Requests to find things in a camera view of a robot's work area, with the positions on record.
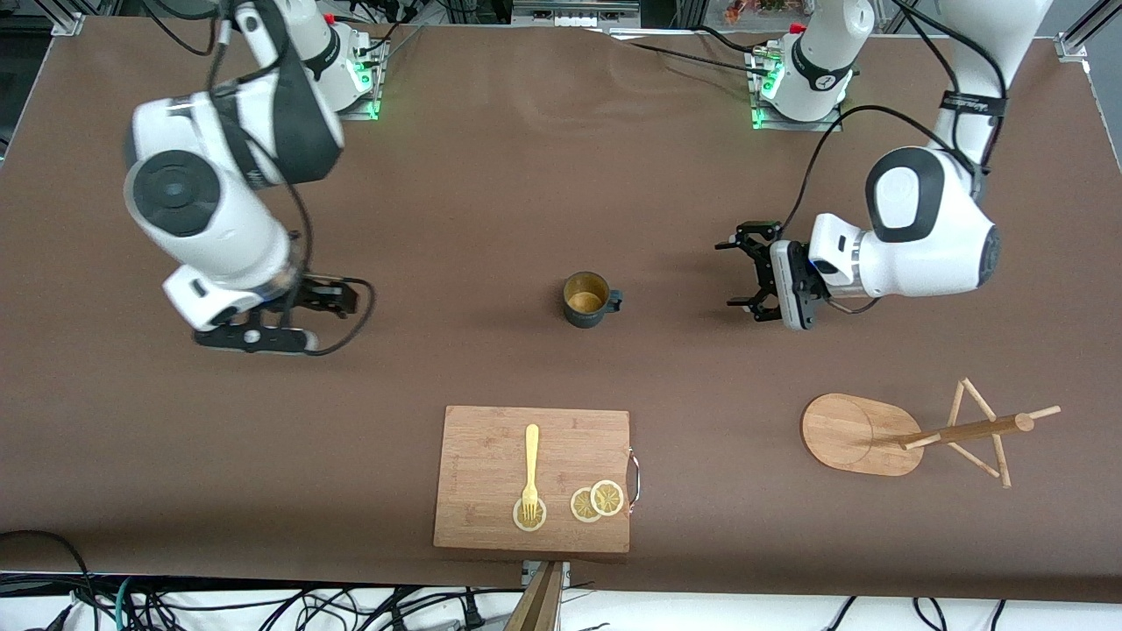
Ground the teal cup with yellow inside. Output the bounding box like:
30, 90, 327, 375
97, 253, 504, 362
562, 271, 624, 330

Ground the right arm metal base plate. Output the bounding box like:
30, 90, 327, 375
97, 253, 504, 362
337, 35, 382, 121

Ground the brown table cover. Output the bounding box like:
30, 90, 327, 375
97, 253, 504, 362
0, 16, 1122, 604

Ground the wooden cup rack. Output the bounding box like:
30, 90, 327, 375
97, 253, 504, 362
800, 377, 1062, 490

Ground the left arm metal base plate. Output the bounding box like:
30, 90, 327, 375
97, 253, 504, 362
749, 44, 844, 132

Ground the short black table cable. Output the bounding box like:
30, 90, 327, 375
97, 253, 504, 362
697, 25, 765, 55

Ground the black looping floor cable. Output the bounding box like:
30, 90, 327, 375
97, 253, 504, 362
0, 529, 93, 607

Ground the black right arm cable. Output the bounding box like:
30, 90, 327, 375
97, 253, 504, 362
140, 0, 378, 356

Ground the wooden beam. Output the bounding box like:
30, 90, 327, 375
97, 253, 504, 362
504, 561, 564, 631

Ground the long black table cable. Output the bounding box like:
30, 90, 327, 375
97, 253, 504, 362
614, 39, 772, 75

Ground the white power strip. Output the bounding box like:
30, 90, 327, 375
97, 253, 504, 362
513, 0, 641, 29

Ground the bamboo cutting board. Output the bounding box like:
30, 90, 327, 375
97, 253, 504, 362
433, 405, 632, 555

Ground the yellow plastic fork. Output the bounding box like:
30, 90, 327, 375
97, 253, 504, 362
521, 424, 541, 523

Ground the aluminium frame corner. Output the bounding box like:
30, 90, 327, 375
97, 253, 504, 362
51, 0, 89, 38
1056, 0, 1122, 62

